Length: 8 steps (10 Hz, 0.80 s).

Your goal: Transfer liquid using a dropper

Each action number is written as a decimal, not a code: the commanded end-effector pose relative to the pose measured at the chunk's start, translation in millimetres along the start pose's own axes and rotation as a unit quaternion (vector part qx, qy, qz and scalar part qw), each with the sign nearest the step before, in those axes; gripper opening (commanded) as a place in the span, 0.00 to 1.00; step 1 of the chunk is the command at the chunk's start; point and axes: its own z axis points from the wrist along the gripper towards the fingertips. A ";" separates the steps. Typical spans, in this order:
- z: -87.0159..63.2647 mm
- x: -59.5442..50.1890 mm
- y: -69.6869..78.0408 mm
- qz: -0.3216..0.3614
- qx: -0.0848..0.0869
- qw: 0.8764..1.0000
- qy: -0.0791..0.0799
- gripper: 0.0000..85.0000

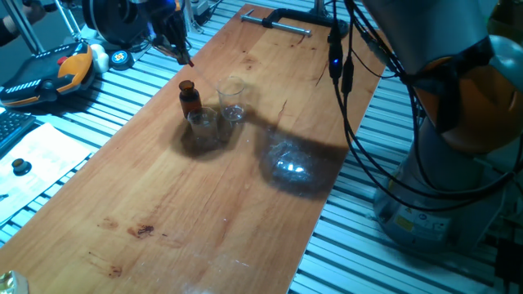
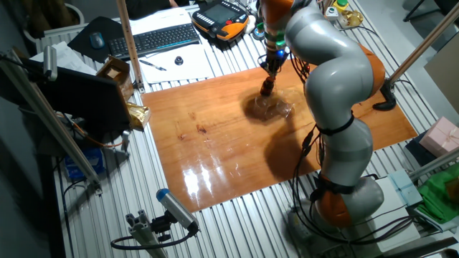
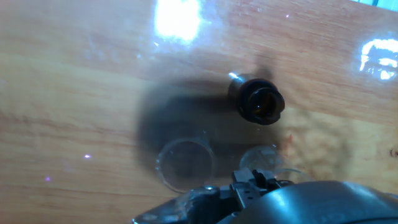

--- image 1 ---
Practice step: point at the tall clear glass beaker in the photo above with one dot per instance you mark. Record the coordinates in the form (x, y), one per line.
(231, 100)

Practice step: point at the brown glass bottle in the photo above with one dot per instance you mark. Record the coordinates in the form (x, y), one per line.
(190, 102)

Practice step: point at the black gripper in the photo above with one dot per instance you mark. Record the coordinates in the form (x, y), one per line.
(167, 18)

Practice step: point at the black bottle cap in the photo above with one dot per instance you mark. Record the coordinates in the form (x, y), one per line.
(21, 166)

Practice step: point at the grey metal frame rod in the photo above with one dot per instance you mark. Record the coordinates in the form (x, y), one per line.
(26, 28)
(67, 18)

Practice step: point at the black C-clamp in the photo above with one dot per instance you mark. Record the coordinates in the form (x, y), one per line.
(302, 16)

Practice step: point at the small clear glass beaker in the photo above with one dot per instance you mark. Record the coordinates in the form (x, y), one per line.
(203, 128)

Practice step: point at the black keyboard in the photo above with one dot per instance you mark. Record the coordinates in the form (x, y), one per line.
(14, 130)

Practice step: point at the white printed paper sheet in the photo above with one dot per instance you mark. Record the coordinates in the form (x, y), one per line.
(45, 163)

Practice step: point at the glass dropper red bulb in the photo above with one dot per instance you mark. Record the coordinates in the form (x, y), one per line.
(200, 73)

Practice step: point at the person forearm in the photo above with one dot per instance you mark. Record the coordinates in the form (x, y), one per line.
(7, 30)

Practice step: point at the tan slanted frame post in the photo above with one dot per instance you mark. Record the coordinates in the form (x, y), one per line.
(320, 8)

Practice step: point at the person hand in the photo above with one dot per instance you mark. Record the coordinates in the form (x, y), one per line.
(30, 12)

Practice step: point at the wooden board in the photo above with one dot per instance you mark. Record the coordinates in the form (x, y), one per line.
(163, 183)

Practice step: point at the black filament spool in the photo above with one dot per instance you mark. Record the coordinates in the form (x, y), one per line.
(114, 20)

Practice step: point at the aluminium upright profile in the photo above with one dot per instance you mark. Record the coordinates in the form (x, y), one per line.
(194, 20)

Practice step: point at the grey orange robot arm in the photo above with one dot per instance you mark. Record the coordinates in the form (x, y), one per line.
(449, 24)

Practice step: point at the black orange teach pendant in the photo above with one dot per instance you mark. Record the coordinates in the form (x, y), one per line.
(37, 77)

